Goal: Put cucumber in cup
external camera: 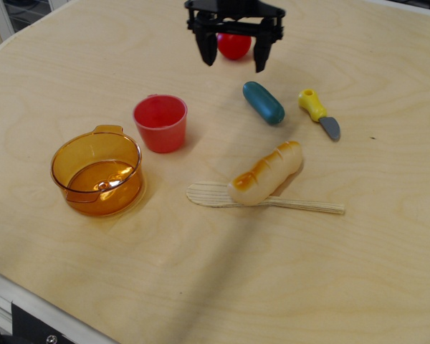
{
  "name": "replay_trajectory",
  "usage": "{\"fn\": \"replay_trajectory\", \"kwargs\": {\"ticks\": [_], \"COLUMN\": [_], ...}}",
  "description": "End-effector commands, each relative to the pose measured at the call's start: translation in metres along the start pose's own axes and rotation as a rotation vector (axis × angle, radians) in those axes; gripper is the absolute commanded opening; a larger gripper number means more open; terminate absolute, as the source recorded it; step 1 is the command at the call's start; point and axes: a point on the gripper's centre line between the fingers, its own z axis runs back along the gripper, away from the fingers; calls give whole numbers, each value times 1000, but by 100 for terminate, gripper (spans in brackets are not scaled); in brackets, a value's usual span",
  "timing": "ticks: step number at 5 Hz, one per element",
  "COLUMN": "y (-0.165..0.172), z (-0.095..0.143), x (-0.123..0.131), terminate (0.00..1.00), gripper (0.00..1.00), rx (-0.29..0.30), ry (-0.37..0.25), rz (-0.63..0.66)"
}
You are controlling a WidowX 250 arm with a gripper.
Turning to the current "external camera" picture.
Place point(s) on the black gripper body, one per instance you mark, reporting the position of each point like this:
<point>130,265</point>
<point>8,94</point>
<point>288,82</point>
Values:
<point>246,18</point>

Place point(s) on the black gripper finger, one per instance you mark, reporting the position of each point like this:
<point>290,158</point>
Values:
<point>208,46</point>
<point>262,49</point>

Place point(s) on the green toy cucumber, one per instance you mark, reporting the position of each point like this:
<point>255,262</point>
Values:
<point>264,103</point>

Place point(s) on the red plastic cup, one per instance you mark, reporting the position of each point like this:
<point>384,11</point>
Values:
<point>161,122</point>

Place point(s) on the red toy apple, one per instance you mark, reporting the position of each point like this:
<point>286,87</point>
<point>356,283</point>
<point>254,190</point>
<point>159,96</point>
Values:
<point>233,46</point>

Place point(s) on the toy bread loaf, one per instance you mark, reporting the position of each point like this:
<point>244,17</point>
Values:
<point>252,187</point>

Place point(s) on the wooden spatula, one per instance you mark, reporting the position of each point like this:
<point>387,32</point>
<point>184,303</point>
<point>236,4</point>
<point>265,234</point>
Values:
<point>214,195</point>

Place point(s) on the orange transparent toy pot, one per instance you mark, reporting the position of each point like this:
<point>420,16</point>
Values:
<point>99,173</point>

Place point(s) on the yellow handled toy knife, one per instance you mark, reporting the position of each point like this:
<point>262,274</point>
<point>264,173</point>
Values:
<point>310,101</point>

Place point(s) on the aluminium table frame rail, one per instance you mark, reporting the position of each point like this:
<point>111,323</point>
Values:
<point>74,329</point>

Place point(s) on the black metal corner bracket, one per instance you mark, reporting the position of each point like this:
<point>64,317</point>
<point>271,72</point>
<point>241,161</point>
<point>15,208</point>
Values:
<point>28,327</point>

